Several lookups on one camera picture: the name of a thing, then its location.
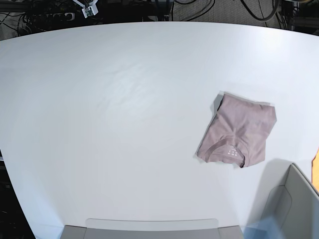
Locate thick black cable loop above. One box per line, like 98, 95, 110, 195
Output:
239, 0, 282, 22

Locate grey tray bottom edge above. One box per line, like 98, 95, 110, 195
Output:
61, 219, 244, 239

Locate orange item right edge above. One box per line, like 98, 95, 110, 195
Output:
311, 151, 319, 187

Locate grey cardboard box right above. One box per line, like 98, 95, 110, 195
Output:
261, 164, 319, 239

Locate pink T-shirt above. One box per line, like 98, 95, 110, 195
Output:
196, 93, 277, 168

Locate blue item bottom right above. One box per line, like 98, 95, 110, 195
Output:
243, 216, 281, 239

